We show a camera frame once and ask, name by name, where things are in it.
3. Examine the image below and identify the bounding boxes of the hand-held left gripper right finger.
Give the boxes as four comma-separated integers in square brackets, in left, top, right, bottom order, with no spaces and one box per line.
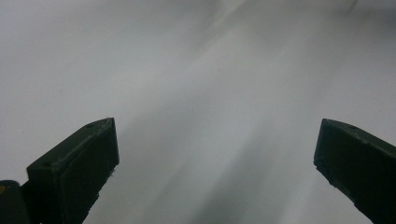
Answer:
[313,118,396,224]

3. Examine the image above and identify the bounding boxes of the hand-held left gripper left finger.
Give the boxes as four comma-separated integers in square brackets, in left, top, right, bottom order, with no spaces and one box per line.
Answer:
[26,117,120,224]

